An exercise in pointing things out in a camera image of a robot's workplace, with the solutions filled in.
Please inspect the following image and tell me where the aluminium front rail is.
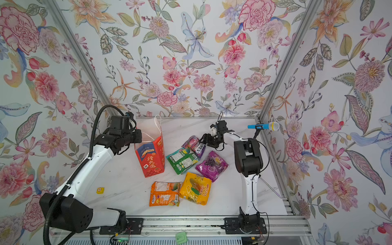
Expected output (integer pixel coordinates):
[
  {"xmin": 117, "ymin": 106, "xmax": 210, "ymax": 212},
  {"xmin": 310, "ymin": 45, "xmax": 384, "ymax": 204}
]
[{"xmin": 48, "ymin": 214, "xmax": 313, "ymax": 238}]

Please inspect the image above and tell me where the red paper gift bag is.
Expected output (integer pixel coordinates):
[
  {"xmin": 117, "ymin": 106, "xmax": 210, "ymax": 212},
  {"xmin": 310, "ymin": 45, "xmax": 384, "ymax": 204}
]
[{"xmin": 134, "ymin": 115, "xmax": 165, "ymax": 178}]

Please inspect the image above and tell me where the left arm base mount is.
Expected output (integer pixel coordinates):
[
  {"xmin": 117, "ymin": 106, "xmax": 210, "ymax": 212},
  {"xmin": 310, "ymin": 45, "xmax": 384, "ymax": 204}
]
[{"xmin": 99, "ymin": 217, "xmax": 144, "ymax": 235}]

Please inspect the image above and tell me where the orange snack packet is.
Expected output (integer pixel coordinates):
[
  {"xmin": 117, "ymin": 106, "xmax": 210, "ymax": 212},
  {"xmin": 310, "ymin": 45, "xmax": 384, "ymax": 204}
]
[{"xmin": 149, "ymin": 182, "xmax": 182, "ymax": 207}]

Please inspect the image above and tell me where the yellow candy bag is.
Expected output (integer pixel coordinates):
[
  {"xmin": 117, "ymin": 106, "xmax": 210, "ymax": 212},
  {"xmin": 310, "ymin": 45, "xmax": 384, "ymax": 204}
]
[{"xmin": 179, "ymin": 173, "xmax": 212, "ymax": 206}]

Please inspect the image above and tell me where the small yellow square tag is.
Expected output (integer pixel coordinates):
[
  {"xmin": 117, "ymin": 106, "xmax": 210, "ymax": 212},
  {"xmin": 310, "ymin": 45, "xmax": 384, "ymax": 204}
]
[{"xmin": 96, "ymin": 187, "xmax": 105, "ymax": 195}]

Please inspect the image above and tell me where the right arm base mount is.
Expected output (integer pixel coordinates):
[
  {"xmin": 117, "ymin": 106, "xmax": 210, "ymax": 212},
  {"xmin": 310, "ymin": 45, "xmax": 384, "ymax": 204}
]
[{"xmin": 221, "ymin": 207, "xmax": 267, "ymax": 235}]

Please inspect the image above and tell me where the blue toy microphone on stand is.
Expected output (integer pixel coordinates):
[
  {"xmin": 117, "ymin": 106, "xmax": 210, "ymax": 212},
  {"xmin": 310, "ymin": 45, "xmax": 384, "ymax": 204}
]
[{"xmin": 248, "ymin": 122, "xmax": 280, "ymax": 139}]

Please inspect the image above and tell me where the green snack packet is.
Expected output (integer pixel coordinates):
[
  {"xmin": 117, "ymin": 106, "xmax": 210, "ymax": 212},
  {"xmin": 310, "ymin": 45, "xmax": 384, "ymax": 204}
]
[{"xmin": 166, "ymin": 148, "xmax": 200, "ymax": 175}]

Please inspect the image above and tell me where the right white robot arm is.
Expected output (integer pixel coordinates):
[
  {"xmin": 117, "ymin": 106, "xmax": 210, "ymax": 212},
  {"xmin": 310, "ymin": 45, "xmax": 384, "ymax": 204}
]
[{"xmin": 201, "ymin": 120, "xmax": 263, "ymax": 217}]

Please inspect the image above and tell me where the dark purple snack packet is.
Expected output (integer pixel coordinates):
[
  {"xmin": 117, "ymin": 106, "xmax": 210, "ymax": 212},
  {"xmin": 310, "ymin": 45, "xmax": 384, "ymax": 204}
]
[{"xmin": 182, "ymin": 135, "xmax": 206, "ymax": 158}]

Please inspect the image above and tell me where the green clip on rail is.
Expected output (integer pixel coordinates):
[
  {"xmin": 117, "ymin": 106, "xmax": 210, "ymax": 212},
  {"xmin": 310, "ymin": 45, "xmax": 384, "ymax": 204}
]
[{"xmin": 175, "ymin": 232, "xmax": 188, "ymax": 245}]

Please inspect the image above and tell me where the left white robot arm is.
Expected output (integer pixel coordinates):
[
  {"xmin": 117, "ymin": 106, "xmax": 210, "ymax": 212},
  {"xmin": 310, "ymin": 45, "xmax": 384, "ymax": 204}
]
[{"xmin": 39, "ymin": 112, "xmax": 142, "ymax": 233}]

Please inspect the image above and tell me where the purple grape candy bag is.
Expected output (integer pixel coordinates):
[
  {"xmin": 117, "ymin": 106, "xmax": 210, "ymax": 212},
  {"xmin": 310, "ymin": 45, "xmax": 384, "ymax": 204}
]
[{"xmin": 196, "ymin": 151, "xmax": 229, "ymax": 182}]

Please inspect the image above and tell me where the black corrugated cable conduit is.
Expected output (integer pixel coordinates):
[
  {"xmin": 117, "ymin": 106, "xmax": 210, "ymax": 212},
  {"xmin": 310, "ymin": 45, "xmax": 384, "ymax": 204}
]
[{"xmin": 42, "ymin": 105, "xmax": 126, "ymax": 245}]

